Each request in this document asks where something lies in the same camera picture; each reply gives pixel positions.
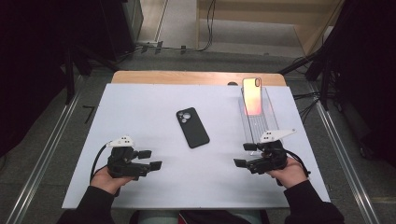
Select hand-held gripper cable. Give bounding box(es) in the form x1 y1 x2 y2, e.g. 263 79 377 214
284 148 312 177
89 143 109 184

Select black phone case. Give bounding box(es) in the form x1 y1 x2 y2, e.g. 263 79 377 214
176 106 211 149

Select black floor cables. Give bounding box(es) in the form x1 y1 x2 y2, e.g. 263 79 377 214
292 91 322 123

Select black cabinet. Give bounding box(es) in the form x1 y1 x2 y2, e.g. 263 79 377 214
101 0 145 61

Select black hanging cable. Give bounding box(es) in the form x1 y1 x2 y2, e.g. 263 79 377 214
186 0 218 52

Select white board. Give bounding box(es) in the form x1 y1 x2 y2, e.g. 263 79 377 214
61 83 332 210

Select right hand-held gripper cable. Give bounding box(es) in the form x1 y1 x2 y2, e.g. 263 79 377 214
284 148 312 177

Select person's left hand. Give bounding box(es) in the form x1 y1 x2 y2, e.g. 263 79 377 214
90 166 134 196

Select dark curtain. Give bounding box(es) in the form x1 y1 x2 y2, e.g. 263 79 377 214
0 0 106 158
311 0 396 167

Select shiny clear-edged phone case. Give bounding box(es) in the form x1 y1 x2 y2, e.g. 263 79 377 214
242 77 263 117

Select left hand-held gripper cable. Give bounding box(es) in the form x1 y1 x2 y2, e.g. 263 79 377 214
89 143 109 184

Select light wooden furniture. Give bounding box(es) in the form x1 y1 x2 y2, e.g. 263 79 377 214
195 0 345 56

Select person's right hand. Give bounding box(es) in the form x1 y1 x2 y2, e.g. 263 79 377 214
265 157 309 189

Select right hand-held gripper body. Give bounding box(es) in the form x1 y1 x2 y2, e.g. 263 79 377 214
247 128 297 175

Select metal floor rail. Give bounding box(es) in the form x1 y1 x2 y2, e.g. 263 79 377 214
6 92 82 224
314 99 381 224

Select clear plastic tray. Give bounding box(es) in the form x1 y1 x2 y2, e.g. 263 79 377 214
237 86 280 154

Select black stand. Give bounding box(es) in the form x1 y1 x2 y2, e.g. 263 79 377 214
278 50 332 111
63 43 120 105

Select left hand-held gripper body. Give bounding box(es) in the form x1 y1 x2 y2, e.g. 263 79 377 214
106 134 152 182

